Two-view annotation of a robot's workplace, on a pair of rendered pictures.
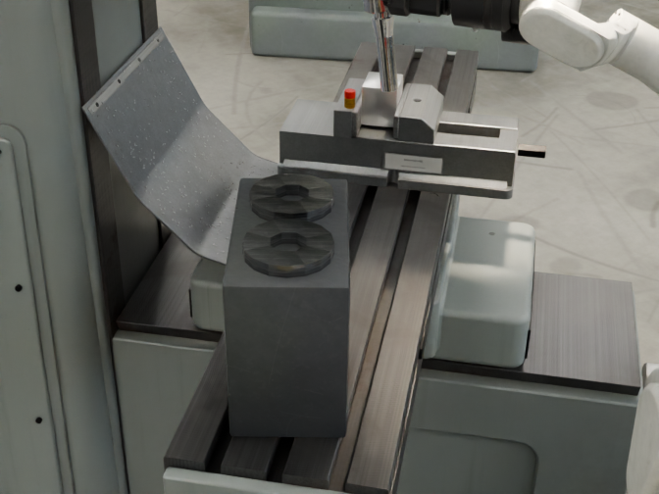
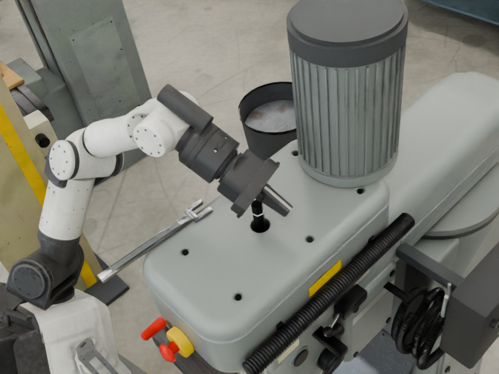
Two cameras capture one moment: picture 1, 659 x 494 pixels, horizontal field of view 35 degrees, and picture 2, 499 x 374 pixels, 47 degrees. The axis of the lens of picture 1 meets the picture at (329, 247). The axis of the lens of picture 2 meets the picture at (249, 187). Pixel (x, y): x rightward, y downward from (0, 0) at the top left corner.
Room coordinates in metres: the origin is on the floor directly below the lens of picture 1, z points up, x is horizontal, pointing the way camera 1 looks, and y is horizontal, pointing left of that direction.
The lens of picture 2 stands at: (1.86, -0.58, 2.71)
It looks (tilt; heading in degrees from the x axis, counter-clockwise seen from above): 45 degrees down; 133
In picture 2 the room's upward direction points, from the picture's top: 10 degrees counter-clockwise
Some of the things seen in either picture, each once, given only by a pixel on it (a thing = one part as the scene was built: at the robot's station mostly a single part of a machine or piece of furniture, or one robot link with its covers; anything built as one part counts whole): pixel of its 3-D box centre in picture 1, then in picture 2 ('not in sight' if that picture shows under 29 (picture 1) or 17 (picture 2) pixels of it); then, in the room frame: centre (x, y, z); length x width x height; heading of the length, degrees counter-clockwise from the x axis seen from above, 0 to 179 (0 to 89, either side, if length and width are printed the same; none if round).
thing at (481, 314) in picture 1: (369, 266); not in sight; (1.37, -0.06, 0.79); 0.50 x 0.35 x 0.12; 79
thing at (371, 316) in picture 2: not in sight; (335, 288); (1.41, 0.13, 1.47); 0.24 x 0.19 x 0.26; 169
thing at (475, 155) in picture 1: (400, 132); not in sight; (1.44, -0.10, 0.98); 0.35 x 0.15 x 0.11; 79
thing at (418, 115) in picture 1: (419, 112); not in sight; (1.44, -0.13, 1.02); 0.12 x 0.06 x 0.04; 169
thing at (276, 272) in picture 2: not in sight; (270, 246); (1.38, -0.05, 1.81); 0.47 x 0.26 x 0.16; 79
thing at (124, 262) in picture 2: not in sight; (155, 240); (1.23, -0.19, 1.89); 0.24 x 0.04 x 0.01; 76
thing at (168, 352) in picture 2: not in sight; (170, 350); (1.33, -0.31, 1.76); 0.04 x 0.03 x 0.04; 169
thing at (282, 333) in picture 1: (291, 297); not in sight; (0.93, 0.04, 1.03); 0.22 x 0.12 x 0.20; 0
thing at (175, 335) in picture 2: not in sight; (180, 341); (1.33, -0.29, 1.76); 0.06 x 0.02 x 0.06; 169
